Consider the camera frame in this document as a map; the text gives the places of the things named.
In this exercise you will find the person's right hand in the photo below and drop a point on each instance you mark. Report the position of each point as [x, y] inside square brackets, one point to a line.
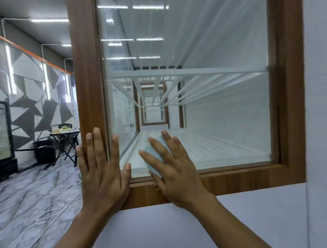
[181, 184]

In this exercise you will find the person's left hand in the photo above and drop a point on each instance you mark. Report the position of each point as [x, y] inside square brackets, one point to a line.
[102, 184]

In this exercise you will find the light blue cleaning cloth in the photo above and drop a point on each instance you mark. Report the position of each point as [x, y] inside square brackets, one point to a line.
[149, 149]

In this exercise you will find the narrow glass panel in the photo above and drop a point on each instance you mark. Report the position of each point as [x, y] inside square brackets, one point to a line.
[217, 115]

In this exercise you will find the wooden framed display cabinet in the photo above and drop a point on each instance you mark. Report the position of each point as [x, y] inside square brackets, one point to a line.
[86, 76]

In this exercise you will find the black folding table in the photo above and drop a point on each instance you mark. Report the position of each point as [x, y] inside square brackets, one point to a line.
[66, 134]

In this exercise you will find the black bin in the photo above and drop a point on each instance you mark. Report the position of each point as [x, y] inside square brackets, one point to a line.
[44, 153]

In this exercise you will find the pile of yellow food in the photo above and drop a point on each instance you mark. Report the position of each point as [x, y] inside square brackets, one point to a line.
[61, 129]

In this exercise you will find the black plastic chair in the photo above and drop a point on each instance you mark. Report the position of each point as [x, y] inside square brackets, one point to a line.
[65, 126]

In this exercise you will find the black glass door fridge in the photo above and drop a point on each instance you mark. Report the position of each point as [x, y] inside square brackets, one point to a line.
[5, 132]

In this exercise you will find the orange pipe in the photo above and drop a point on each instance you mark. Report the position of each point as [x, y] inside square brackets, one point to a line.
[33, 53]

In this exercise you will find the vertical wall light strip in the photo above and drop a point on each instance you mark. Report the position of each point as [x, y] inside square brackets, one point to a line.
[10, 69]

